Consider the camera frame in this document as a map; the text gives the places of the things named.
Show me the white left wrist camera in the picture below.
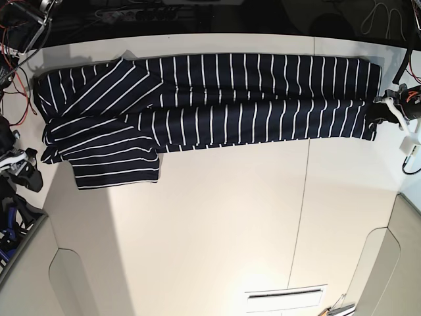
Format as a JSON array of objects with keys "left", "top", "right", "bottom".
[{"left": 399, "top": 132, "right": 420, "bottom": 156}]

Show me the white power strip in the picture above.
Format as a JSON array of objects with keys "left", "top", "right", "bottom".
[{"left": 95, "top": 7, "right": 178, "bottom": 24}]

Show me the grey tool with orange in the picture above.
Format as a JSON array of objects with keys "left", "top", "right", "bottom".
[{"left": 318, "top": 294, "right": 356, "bottom": 316}]

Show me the navy white striped T-shirt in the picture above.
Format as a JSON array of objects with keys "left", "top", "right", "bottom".
[{"left": 34, "top": 53, "right": 382, "bottom": 190}]

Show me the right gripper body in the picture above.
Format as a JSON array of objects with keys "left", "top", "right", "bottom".
[{"left": 1, "top": 130, "right": 32, "bottom": 174}]

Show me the blue clamp tool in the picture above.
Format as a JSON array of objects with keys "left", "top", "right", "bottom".
[{"left": 1, "top": 204, "right": 20, "bottom": 267}]

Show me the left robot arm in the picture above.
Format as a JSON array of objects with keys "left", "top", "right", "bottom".
[{"left": 366, "top": 1, "right": 420, "bottom": 134}]

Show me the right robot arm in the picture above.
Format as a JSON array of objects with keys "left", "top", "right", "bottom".
[{"left": 1, "top": 1, "right": 62, "bottom": 192}]

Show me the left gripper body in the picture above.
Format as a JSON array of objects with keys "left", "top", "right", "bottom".
[{"left": 374, "top": 84, "right": 420, "bottom": 132}]

